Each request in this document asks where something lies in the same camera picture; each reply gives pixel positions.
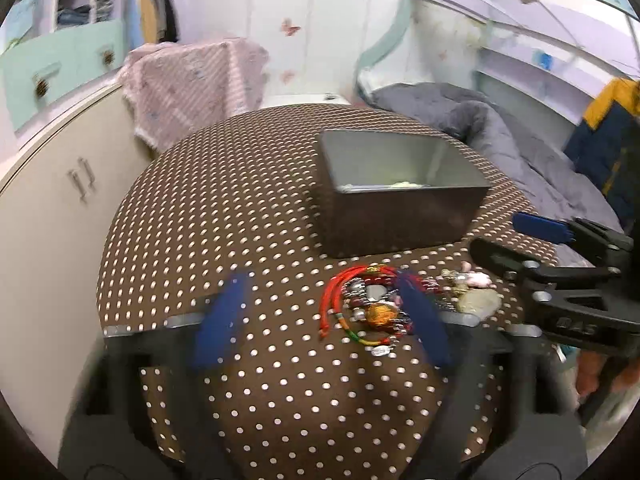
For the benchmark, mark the butterfly wall sticker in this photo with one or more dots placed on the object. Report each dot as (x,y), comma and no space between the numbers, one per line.
(287,76)
(287,26)

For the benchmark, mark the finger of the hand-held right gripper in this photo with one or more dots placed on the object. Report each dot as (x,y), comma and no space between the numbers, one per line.
(565,305)
(542,227)

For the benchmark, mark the brown polka-dot tablecloth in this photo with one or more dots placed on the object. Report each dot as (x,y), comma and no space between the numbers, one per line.
(225,200)

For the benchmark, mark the grey metal tin box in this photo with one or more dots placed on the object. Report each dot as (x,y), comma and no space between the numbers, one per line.
(390,220)

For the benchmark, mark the white pearl beads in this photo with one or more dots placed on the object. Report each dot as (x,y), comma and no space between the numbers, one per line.
(406,185)

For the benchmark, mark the mint green drawer unit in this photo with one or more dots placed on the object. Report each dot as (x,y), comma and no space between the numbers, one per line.
(70,60)

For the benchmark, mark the white wall shelf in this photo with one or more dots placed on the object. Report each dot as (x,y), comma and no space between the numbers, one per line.
(540,90)

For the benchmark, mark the folded blue clothes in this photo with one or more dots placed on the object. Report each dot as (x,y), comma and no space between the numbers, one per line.
(82,12)

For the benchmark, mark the pink flower hair ornament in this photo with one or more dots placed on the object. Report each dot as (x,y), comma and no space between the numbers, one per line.
(477,277)

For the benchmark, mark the pale stone pendant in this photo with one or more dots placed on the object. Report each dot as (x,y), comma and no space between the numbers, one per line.
(480,304)

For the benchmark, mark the hanging yellow garment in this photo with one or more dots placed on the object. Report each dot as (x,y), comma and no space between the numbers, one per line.
(147,5)

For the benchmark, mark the yellow and navy jacket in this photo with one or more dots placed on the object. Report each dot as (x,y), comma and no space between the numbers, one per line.
(597,150)

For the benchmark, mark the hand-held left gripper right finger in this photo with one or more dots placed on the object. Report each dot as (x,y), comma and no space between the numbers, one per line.
(425,325)

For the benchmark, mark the hanging dark garment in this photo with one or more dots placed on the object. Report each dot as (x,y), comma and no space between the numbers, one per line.
(167,5)

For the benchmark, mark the pink patterned cloth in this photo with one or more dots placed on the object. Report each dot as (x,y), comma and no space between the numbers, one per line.
(190,90)

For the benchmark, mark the white cabinet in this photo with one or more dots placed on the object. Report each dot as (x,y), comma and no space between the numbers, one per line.
(45,240)

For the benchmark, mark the mint green bed headboard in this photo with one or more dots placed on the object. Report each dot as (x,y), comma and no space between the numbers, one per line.
(395,20)

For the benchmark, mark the round drawer knob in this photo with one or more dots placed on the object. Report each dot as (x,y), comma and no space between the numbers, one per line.
(106,57)
(40,89)

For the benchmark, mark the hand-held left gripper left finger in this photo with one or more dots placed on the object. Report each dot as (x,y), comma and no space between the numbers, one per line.
(220,320)

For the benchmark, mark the grey duvet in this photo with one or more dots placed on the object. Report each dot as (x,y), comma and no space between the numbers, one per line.
(480,125)

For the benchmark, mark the small blue container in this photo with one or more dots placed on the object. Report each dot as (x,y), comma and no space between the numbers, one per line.
(545,60)

